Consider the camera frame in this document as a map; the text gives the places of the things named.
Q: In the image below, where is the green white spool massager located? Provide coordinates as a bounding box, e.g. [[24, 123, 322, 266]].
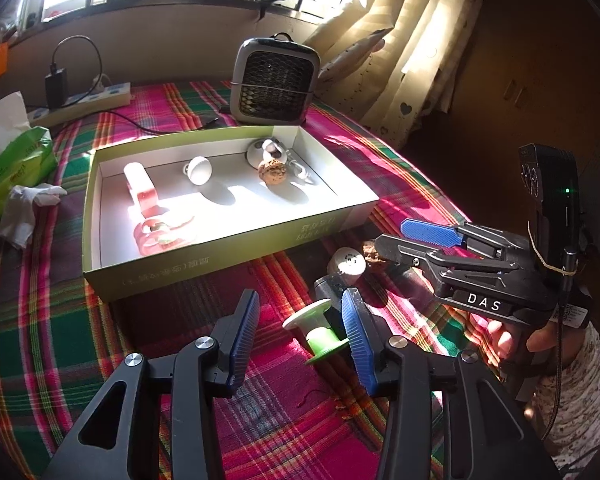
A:
[[283, 299, 349, 365]]

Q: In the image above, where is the cream heart curtain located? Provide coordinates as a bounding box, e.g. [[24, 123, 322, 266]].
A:
[[305, 0, 483, 148]]

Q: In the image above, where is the white round jar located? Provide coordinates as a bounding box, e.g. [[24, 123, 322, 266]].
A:
[[327, 247, 366, 281]]

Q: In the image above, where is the person right hand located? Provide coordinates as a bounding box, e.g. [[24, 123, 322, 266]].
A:
[[470, 313, 585, 367]]

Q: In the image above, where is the crumpled white tissue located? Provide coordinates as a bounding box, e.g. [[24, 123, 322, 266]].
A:
[[0, 183, 67, 249]]

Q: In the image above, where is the plaid bedspread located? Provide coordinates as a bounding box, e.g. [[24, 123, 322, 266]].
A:
[[0, 81, 464, 479]]

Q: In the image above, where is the green white cardboard box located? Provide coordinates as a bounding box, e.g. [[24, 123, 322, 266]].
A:
[[82, 126, 379, 302]]

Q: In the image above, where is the brown walnut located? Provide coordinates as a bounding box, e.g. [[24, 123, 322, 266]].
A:
[[258, 159, 287, 185], [362, 240, 387, 266]]

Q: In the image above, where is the patterned sleeve forearm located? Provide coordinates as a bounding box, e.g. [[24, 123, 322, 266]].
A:
[[548, 325, 600, 479]]

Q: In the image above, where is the green tissue pack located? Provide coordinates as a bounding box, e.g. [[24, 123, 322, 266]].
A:
[[0, 91, 59, 233]]

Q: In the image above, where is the white cable clip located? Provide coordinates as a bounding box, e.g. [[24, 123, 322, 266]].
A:
[[286, 151, 315, 185]]

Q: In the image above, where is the white power strip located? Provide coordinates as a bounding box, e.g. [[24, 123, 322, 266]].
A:
[[28, 82, 132, 128]]

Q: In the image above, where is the white egg-shaped case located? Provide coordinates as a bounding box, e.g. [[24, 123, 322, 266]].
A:
[[246, 138, 287, 169]]

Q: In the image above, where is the black charger with cable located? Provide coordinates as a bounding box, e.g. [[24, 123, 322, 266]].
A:
[[24, 34, 221, 137]]

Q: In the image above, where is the grey mini fan heater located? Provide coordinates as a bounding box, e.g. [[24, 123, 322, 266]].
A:
[[230, 32, 320, 126]]

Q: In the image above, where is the grey ball massager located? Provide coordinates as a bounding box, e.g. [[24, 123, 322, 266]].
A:
[[183, 156, 212, 186]]

